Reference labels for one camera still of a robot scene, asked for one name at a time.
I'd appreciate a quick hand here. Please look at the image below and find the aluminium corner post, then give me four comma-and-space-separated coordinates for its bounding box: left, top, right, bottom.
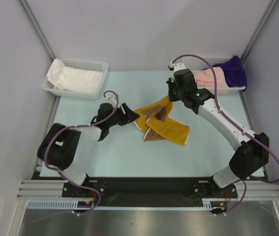
17, 0, 55, 61
240, 0, 279, 65

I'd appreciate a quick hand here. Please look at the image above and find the white towel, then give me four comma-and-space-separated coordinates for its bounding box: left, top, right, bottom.
46, 59, 104, 95

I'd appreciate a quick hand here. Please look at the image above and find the pink towel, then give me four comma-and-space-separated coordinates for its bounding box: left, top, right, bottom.
193, 67, 228, 88

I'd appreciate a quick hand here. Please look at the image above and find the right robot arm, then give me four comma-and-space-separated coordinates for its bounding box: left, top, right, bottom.
166, 68, 269, 198

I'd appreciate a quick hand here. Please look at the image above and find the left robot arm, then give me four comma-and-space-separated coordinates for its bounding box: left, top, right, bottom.
37, 103, 140, 197

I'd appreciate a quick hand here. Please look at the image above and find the grey cable duct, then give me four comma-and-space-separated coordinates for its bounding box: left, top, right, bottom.
27, 199, 227, 212

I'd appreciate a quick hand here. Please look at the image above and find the left aluminium corner post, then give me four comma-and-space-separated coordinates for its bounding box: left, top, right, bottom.
17, 0, 55, 61

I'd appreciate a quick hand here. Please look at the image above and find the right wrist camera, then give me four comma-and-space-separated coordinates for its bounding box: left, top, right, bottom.
168, 63, 186, 72

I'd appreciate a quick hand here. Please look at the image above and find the empty white plastic basket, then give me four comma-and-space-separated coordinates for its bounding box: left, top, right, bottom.
42, 57, 108, 100

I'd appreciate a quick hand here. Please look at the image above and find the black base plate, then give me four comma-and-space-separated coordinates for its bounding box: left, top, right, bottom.
31, 169, 270, 208

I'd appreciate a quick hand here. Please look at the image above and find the purple towel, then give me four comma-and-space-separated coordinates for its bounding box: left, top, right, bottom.
213, 56, 248, 91

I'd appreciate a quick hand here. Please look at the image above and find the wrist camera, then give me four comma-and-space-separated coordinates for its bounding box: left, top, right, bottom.
105, 94, 118, 107
168, 63, 186, 72

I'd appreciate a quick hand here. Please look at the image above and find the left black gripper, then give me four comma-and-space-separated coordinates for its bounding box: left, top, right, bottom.
106, 103, 139, 127

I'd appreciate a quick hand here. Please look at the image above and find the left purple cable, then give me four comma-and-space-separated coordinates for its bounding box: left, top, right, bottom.
30, 90, 120, 222

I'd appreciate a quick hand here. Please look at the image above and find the yellow patterned towel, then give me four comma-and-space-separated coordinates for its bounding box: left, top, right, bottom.
135, 96, 190, 146

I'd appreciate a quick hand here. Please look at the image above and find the white basket with towels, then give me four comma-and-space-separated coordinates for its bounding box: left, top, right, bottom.
182, 57, 244, 95

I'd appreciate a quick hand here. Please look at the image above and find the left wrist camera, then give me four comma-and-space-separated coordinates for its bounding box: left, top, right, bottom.
105, 94, 118, 107

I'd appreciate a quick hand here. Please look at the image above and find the right aluminium corner post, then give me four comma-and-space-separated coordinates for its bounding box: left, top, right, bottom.
240, 0, 279, 65

